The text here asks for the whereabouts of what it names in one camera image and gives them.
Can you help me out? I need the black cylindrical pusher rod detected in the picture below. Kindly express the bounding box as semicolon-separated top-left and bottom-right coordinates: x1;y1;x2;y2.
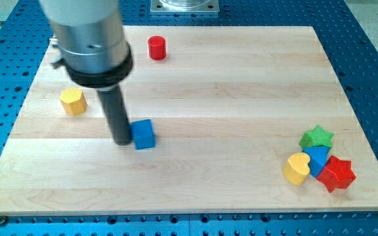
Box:
97;85;132;146

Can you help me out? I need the blue cube block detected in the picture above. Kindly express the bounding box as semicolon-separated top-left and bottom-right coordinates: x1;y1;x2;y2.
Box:
131;119;156;150

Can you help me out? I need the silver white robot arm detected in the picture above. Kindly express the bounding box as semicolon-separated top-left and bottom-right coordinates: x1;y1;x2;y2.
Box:
39;0;133;146

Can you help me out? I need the yellow heart block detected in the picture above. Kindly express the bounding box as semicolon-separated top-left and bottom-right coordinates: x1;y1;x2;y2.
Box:
282;152;310;186

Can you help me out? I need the yellow hexagon block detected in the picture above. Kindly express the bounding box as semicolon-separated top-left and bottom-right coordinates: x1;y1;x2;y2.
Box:
60;88;87;116

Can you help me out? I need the red cylinder block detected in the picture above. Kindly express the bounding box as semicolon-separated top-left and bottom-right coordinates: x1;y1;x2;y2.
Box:
148;35;167;60

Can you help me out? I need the light wooden board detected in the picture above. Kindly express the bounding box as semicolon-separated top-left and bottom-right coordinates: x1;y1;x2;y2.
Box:
0;26;378;216

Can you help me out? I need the green star block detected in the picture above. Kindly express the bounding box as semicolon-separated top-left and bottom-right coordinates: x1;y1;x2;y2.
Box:
299;125;334;149

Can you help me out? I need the blue triangle block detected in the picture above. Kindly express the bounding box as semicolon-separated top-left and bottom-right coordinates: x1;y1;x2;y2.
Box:
303;146;329;178

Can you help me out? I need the red star block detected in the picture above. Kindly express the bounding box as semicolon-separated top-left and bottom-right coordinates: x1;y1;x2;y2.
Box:
316;155;356;193

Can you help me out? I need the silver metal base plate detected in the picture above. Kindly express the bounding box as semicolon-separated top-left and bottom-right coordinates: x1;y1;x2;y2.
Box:
150;0;220;15

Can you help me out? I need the blue perforated metal table frame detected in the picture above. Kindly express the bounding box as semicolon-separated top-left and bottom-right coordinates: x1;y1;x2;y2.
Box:
0;1;378;235

